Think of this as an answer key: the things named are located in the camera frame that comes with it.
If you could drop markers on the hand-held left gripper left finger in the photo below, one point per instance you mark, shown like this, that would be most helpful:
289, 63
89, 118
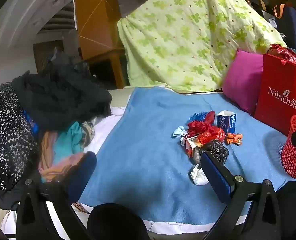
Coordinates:
81, 172

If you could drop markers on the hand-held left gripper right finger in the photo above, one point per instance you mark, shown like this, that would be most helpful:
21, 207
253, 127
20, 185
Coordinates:
214, 177

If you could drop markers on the white tissue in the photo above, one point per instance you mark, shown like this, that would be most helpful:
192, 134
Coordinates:
197, 176

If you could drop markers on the red mesh plastic basket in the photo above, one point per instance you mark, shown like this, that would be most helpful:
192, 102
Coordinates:
293, 162

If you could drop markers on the black patterned plastic bag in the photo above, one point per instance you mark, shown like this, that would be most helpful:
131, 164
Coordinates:
216, 150

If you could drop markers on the orange and white small box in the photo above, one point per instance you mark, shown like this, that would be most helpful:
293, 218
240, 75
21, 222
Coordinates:
191, 146

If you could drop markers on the orange wrapper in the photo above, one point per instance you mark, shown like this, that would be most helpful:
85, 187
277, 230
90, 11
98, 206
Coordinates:
234, 139

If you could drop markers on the red plastic bag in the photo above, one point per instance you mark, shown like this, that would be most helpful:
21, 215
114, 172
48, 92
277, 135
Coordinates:
282, 52
205, 132

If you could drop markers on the blue toothpaste box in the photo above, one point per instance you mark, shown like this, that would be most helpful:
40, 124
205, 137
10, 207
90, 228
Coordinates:
224, 125

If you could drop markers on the light blue tissue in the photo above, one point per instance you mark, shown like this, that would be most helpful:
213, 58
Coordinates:
179, 131

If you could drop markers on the blue plastic bag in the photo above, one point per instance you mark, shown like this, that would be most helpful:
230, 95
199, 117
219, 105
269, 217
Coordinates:
197, 116

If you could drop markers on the teal cloth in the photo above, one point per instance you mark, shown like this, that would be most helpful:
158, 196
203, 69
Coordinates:
70, 140

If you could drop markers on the orange striped cloth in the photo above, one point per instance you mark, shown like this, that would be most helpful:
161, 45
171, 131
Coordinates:
48, 155

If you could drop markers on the white bed sheet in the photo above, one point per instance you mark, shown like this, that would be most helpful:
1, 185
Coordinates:
100, 132

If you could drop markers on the red paper shopping bag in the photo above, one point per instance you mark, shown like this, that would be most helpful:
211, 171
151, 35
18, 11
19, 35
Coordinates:
280, 80

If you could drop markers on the blue blanket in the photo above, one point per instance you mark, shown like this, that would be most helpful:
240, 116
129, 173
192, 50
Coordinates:
143, 140

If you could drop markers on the black clothing pile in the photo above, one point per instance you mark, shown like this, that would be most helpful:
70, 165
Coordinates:
63, 97

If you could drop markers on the pink pillow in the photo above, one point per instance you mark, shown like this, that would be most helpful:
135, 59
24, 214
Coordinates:
242, 80

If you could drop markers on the black white floral cloth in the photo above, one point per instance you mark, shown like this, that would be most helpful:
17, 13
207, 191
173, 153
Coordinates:
5, 135

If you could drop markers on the red plastic bag in shopping bag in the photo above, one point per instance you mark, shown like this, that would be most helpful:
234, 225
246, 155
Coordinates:
282, 52

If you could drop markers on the green clover print quilt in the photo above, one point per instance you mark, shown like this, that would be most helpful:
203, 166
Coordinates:
182, 37

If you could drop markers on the orange wooden cabinet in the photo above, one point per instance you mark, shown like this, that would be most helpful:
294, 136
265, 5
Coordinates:
95, 10

